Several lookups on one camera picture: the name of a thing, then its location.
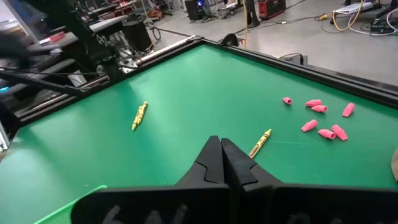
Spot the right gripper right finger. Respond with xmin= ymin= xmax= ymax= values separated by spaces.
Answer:
xmin=221 ymin=138 xmax=398 ymax=224

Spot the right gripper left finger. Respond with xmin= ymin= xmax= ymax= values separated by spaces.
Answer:
xmin=71 ymin=136 xmax=233 ymax=224

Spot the black floor bin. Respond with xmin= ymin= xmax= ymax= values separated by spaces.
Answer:
xmin=122 ymin=20 xmax=154 ymax=53

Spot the gray computer desk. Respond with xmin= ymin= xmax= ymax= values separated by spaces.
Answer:
xmin=27 ymin=14 xmax=129 ymax=52

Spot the black floor device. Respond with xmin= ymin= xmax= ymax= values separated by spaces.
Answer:
xmin=369 ymin=17 xmax=398 ymax=35

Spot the red flat box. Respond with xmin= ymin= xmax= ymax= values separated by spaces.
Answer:
xmin=39 ymin=30 xmax=67 ymax=44

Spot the black lit computer tower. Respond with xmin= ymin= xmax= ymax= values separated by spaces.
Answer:
xmin=184 ymin=0 xmax=206 ymax=21

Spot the red black toolbox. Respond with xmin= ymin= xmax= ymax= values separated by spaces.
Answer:
xmin=257 ymin=0 xmax=287 ymax=21

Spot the black aluminium table frame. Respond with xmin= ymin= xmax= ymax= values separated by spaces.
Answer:
xmin=0 ymin=34 xmax=398 ymax=162

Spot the silver frame bracket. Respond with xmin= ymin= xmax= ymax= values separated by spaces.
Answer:
xmin=0 ymin=119 xmax=9 ymax=150

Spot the yellow coiled cable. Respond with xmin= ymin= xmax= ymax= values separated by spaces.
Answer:
xmin=320 ymin=0 xmax=364 ymax=34

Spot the yellow power cable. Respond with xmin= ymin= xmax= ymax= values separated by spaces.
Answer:
xmin=241 ymin=0 xmax=249 ymax=49

